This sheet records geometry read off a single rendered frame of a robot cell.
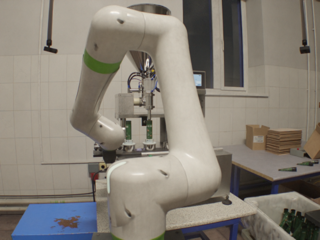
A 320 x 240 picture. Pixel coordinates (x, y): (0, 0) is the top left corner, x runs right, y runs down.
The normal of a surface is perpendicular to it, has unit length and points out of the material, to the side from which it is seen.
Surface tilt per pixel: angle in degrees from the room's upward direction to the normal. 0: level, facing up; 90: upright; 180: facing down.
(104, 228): 0
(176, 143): 79
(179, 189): 86
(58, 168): 90
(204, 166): 53
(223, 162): 90
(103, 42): 134
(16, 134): 90
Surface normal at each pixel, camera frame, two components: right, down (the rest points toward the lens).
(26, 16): 0.26, 0.07
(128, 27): 0.58, 0.26
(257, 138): -0.09, 0.08
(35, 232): 0.00, -1.00
